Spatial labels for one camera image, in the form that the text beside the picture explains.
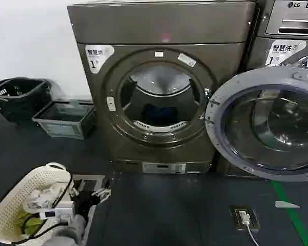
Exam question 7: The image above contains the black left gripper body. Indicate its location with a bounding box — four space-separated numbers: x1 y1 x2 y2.
73 191 100 221

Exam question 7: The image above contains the white cloth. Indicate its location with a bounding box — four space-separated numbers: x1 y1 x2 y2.
26 184 65 210

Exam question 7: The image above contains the green cloth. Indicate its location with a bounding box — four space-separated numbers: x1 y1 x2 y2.
14 209 53 235

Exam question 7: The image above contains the white perforated laundry basket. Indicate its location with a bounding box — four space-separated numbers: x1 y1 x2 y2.
0 162 74 245

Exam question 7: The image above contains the grey plastic crate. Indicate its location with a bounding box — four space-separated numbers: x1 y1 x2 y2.
32 99 96 140

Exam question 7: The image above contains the dark blue garment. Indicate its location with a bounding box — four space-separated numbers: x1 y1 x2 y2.
141 103 177 124

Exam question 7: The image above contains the black plastic shopping basket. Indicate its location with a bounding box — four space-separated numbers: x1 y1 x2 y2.
0 77 57 126

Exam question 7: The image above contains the steel floor socket with plug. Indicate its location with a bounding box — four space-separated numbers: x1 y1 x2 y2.
228 204 260 230

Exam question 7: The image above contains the grey front-load dryer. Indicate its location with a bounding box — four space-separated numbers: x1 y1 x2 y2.
67 0 256 175

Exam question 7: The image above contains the round glass dryer door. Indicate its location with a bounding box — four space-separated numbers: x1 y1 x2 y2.
204 66 308 182

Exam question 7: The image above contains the white arrow floor sticker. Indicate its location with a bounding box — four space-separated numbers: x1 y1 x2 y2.
275 200 300 208

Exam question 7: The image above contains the green floor tape line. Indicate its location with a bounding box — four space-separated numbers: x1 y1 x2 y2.
272 179 308 246

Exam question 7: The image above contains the silver stacked washing machine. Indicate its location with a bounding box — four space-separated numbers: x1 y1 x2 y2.
256 0 308 39

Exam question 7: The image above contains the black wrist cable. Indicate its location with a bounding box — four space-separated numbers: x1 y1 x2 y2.
20 172 74 238

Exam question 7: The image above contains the white power cable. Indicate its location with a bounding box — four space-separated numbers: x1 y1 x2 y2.
242 217 259 246

